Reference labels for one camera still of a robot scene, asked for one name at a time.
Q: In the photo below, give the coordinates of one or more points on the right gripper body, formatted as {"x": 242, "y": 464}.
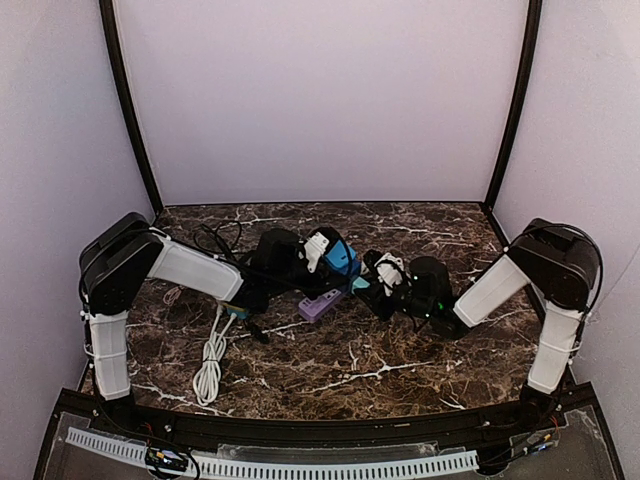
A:
{"x": 379, "y": 288}

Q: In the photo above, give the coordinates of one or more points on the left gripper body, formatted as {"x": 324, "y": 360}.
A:
{"x": 320, "y": 270}

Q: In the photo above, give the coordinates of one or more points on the teal small charger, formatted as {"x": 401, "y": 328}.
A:
{"x": 359, "y": 283}

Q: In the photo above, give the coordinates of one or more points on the purple power strip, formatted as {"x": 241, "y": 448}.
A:
{"x": 313, "y": 310}

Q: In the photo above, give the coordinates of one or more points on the blue small charger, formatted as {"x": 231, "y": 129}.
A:
{"x": 338, "y": 257}

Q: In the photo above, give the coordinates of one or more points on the black power adapter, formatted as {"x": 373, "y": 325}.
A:
{"x": 256, "y": 332}

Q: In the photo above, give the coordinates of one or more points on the teal power strip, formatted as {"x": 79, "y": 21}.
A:
{"x": 240, "y": 313}

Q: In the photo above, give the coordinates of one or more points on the dark blue cube adapter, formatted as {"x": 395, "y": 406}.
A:
{"x": 353, "y": 268}

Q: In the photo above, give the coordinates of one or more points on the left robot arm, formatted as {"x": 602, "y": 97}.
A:
{"x": 114, "y": 267}

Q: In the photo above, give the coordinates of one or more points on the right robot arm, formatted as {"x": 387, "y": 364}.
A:
{"x": 559, "y": 267}

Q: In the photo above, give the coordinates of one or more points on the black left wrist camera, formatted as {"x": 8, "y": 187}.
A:
{"x": 276, "y": 251}

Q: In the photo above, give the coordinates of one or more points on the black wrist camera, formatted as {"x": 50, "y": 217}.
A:
{"x": 430, "y": 280}
{"x": 276, "y": 251}

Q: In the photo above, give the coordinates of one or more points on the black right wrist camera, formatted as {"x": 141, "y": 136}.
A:
{"x": 430, "y": 280}

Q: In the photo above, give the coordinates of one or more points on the black front rail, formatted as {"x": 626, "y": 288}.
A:
{"x": 476, "y": 428}

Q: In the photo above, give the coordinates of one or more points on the white slotted cable duct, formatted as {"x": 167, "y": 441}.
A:
{"x": 416, "y": 461}

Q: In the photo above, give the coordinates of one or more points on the black frame post right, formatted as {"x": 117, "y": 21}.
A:
{"x": 525, "y": 65}

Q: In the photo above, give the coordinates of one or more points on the black frame post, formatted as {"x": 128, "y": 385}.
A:
{"x": 127, "y": 107}
{"x": 525, "y": 65}

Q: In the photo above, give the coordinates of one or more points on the black frame post left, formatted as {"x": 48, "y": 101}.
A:
{"x": 127, "y": 107}

